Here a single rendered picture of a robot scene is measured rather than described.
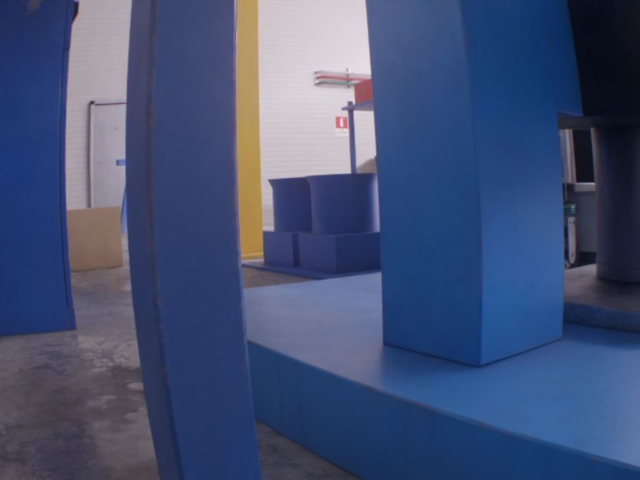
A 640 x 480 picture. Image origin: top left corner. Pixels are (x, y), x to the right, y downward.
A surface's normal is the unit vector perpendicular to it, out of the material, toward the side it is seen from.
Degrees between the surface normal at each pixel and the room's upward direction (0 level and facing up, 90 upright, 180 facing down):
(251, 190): 90
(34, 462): 0
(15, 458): 0
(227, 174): 90
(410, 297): 90
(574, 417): 0
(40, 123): 90
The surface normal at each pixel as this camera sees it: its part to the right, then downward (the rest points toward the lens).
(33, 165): 0.52, 0.04
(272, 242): -0.85, 0.07
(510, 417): -0.04, -1.00
